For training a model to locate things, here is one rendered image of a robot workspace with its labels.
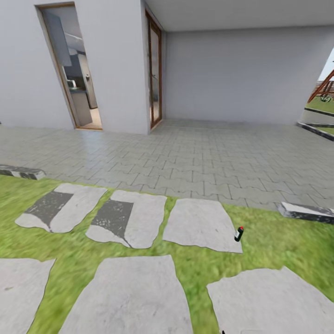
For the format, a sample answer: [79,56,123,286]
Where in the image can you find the pesticide atomizer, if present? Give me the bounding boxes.
[234,227,244,242]

